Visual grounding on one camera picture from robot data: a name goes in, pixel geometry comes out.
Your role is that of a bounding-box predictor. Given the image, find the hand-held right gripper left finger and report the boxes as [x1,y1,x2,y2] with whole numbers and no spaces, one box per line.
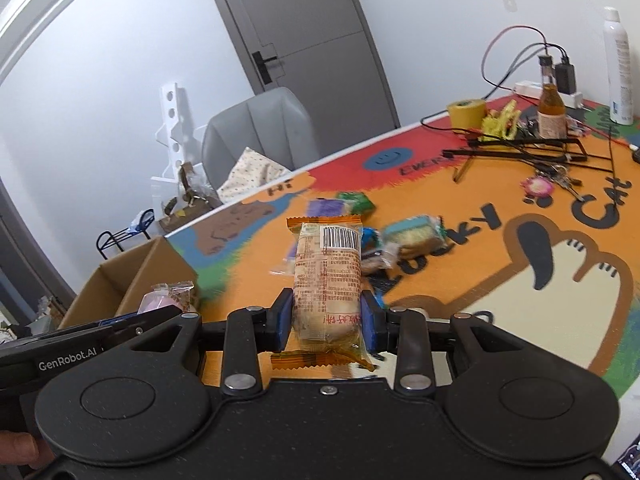
[131,287,296,395]

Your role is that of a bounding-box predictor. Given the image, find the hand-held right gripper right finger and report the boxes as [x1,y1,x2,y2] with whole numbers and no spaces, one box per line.
[361,290,516,392]

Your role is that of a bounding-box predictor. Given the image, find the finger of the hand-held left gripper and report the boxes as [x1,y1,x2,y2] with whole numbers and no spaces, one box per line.
[97,313,145,327]
[112,306,182,337]

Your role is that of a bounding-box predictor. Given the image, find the pink snack packet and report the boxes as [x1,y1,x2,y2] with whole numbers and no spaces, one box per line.
[136,282,199,315]

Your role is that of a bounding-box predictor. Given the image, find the cardboard box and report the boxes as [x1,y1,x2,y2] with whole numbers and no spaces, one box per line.
[57,236,201,332]

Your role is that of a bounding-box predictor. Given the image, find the orange snack packet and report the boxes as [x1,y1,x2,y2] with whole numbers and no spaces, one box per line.
[271,215,377,372]

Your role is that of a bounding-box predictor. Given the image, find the teal snack packet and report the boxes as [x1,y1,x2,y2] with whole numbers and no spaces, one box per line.
[382,214,447,257]

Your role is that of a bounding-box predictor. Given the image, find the purple snack packet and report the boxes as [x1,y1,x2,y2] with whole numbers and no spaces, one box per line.
[306,198,347,220]

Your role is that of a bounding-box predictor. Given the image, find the person's left hand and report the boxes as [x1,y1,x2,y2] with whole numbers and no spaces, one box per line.
[0,431,54,471]

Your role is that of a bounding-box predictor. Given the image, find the clear cookie packet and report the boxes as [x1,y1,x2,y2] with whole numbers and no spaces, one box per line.
[361,242,401,275]

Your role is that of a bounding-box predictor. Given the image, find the dark doorway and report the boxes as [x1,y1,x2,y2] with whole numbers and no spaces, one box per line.
[0,177,77,313]

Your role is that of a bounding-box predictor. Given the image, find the brown box of clutter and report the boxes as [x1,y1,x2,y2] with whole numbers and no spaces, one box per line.
[159,161,224,234]

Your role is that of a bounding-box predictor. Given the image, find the dark green snack packet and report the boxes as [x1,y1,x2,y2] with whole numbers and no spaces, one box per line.
[336,191,376,216]

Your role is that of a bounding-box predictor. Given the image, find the dotted cream cushion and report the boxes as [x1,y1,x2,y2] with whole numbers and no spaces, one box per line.
[217,146,294,205]

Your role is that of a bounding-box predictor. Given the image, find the colourful printed table mat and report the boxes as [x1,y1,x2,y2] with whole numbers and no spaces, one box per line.
[165,95,640,401]

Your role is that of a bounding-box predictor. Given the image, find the dark pencil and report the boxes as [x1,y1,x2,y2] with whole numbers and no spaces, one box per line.
[452,152,474,184]

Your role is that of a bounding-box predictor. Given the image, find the white perforated rack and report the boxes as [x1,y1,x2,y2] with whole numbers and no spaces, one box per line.
[150,82,207,211]

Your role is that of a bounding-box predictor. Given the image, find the grey chair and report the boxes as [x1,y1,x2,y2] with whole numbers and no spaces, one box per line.
[201,86,321,192]

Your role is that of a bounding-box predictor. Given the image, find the black sticks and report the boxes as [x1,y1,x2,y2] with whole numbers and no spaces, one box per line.
[440,135,589,164]

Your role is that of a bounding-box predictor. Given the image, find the yellow tape roll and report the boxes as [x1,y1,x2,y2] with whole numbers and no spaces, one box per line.
[446,98,485,129]

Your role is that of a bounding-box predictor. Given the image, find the bunch of keys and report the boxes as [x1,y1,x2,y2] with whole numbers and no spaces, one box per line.
[537,164,587,203]

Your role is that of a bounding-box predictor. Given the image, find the glass bottle orange drink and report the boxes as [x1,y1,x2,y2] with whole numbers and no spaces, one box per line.
[536,52,569,140]

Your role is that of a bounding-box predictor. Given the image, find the grey door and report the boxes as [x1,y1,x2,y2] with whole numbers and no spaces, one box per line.
[197,0,402,133]

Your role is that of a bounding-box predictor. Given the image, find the white power strip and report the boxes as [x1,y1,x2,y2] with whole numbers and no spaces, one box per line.
[514,80,584,109]

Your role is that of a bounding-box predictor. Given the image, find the phone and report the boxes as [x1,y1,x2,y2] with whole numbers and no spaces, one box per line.
[612,435,640,480]

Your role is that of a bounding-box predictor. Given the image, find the black charger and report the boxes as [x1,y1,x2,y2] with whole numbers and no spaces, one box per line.
[555,62,577,95]

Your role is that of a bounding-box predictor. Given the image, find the white spray bottle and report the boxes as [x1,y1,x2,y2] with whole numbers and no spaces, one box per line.
[601,6,635,126]

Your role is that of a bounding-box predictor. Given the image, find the black wire shoe rack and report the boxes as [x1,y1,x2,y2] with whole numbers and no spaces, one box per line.
[95,208,156,261]

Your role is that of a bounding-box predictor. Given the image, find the pink round keychain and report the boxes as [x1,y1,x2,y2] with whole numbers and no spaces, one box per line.
[520,175,554,199]

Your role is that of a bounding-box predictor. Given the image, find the black door handle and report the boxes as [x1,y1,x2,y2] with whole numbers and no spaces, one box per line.
[251,51,284,85]

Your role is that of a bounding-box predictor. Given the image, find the black cable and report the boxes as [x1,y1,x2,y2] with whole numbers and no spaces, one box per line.
[420,41,571,137]

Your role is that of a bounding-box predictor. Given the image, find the red cable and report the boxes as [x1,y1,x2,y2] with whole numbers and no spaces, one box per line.
[481,25,551,102]

